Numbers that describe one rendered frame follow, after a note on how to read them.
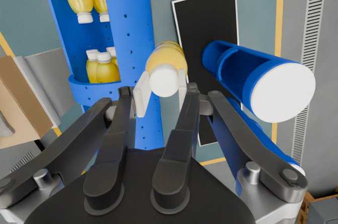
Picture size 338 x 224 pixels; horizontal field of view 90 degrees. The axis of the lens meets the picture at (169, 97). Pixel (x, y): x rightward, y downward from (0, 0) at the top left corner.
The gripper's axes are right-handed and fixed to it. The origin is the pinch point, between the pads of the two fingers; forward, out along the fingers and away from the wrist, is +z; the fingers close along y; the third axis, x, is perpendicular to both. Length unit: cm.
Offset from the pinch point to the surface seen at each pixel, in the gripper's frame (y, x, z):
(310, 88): 58, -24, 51
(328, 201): 211, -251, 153
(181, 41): 7, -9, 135
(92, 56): -24.6, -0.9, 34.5
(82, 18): -24.7, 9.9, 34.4
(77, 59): -33, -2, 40
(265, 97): 39, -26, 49
